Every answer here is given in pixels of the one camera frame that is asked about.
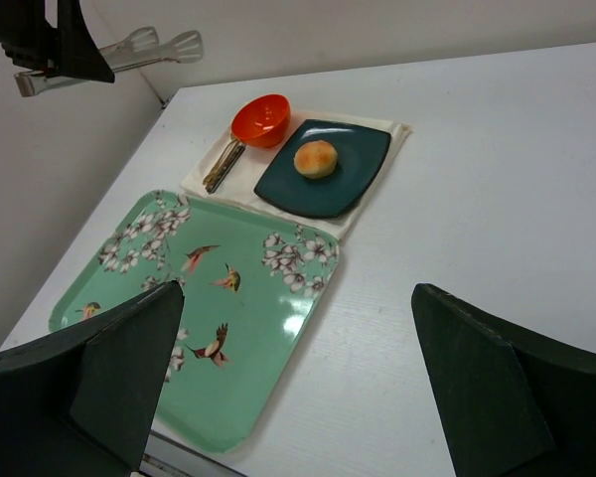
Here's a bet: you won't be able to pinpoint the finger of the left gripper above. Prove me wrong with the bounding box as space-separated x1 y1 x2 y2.
55 0 115 83

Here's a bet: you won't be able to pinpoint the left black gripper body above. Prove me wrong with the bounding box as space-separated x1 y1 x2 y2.
0 0 58 73

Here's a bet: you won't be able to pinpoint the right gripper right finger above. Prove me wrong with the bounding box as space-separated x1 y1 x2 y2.
411 283 596 476

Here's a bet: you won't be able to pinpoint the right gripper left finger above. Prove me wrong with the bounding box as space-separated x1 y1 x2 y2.
0 281 184 476

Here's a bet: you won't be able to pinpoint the silver metal tongs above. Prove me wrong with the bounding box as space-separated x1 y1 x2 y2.
14 27 205 97

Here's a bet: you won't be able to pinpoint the round bread bun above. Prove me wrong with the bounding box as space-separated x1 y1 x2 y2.
293 140 338 179

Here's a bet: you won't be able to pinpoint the gold spoon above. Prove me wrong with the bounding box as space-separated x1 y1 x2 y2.
203 133 239 190

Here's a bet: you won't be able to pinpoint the orange bowl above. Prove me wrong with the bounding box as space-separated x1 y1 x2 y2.
230 93 291 148

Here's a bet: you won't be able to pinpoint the green floral tray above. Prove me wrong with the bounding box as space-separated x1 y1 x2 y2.
49 190 341 453

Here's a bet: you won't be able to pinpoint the dark teal square plate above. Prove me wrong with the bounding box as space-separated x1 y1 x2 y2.
253 118 391 220

